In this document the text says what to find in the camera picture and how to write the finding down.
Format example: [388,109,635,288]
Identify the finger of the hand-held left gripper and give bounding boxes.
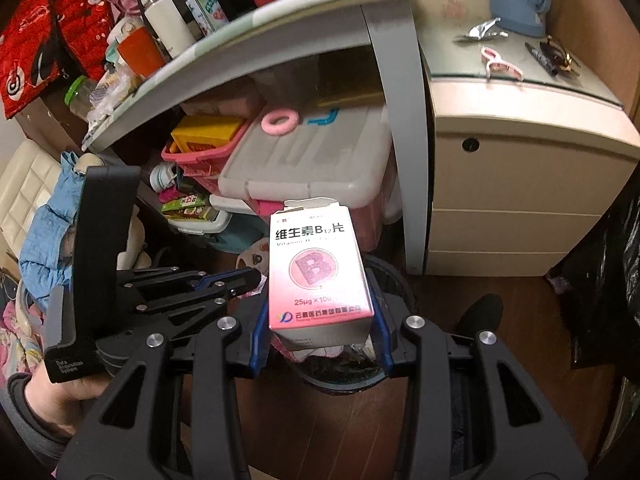
[132,285,264,334]
[120,266,264,297]

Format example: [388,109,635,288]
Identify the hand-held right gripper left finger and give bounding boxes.
[57,305,273,480]

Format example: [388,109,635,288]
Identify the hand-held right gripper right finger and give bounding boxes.
[372,305,588,480]

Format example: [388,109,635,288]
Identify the black mesh trash bin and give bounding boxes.
[269,254,419,394]

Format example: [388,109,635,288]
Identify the pink medicine box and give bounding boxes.
[268,197,376,351]

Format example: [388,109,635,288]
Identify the dark sunglasses with gold temples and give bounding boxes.
[537,34,581,79]

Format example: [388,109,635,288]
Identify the cream plush toy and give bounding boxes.
[117,204,152,272]

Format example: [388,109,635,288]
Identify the white plastic tray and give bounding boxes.
[164,200,232,237]

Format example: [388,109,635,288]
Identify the cream padded chair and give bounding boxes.
[0,139,62,272]

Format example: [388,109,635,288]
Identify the green snack box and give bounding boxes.
[159,194,209,219]

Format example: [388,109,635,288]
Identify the beige slipper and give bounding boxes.
[237,240,271,287]

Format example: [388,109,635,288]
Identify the white shoe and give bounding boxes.
[149,162,181,194]

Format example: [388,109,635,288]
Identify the pink basket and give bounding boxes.
[160,119,252,182]

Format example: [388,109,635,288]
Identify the jar with green lid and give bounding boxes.
[67,74,99,122]

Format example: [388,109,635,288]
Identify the clear plastic bags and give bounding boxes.
[86,64,147,127]

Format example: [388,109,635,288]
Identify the floral bed sheet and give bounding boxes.
[0,269,47,377]

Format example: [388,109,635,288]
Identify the yellow box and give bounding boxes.
[170,114,244,154]

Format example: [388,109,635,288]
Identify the orange thermos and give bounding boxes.
[115,24,167,79]

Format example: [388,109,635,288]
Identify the grey lidded storage box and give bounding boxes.
[217,102,402,257]

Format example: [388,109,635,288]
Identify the red padded jacket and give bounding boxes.
[0,0,127,122]

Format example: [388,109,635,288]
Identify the white thermos with steel cap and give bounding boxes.
[139,0,197,59]

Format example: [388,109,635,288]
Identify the pink and beige bedside cabinet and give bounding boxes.
[419,24,640,279]

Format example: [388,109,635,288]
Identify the blue plastic piece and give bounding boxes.
[307,107,341,126]

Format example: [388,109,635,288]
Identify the grey table with patterned cover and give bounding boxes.
[81,0,447,277]

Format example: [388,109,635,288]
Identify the black plastic bag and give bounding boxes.
[546,159,640,377]

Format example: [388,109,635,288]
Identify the green and white can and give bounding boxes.
[185,0,230,37]

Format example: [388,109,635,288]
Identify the black pen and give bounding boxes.
[523,41,559,77]

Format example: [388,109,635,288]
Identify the silver foil wrapper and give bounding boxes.
[453,16,511,41]

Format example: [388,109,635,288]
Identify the wooden cabinet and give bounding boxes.
[549,0,640,112]

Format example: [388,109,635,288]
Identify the pink ring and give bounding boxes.
[260,109,300,137]

